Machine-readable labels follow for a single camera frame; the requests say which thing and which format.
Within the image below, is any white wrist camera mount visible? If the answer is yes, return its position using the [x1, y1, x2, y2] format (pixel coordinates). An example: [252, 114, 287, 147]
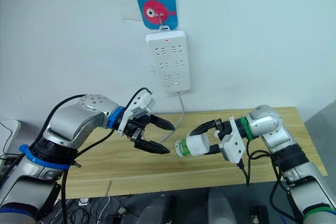
[117, 92, 157, 137]
[218, 115, 247, 165]

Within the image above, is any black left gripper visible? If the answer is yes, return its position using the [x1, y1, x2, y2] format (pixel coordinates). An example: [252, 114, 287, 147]
[123, 113, 176, 155]

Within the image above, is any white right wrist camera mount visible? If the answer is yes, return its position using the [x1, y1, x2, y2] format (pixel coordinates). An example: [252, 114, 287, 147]
[218, 115, 247, 165]

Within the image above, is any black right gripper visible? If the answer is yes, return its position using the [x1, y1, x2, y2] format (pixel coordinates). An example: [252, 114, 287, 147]
[189, 119, 233, 156]

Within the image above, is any grey power strip cable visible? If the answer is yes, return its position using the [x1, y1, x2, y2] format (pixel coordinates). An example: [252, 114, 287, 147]
[159, 91, 185, 144]

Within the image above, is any white mosquito repellent heater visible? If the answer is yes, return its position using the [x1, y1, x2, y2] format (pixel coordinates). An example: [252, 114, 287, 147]
[185, 132, 211, 157]

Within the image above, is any blue fish hook sticker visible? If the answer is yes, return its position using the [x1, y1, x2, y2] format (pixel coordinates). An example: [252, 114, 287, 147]
[136, 0, 180, 30]

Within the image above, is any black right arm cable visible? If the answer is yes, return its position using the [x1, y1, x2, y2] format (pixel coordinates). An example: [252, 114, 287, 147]
[237, 140, 307, 222]

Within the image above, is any green labelled liquid bottle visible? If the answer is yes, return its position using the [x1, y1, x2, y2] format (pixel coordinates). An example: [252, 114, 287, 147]
[174, 139, 191, 158]

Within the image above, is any white power strip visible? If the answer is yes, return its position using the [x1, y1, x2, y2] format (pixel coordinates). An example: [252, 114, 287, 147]
[145, 30, 193, 93]

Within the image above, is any clear tape patch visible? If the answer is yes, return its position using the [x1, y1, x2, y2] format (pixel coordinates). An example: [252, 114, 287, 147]
[111, 0, 144, 22]

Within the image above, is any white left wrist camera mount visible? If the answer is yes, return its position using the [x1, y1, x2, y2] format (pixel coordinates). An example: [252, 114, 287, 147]
[117, 92, 157, 137]

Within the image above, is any metal wall hook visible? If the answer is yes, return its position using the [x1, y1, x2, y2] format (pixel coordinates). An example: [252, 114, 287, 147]
[154, 12, 170, 31]

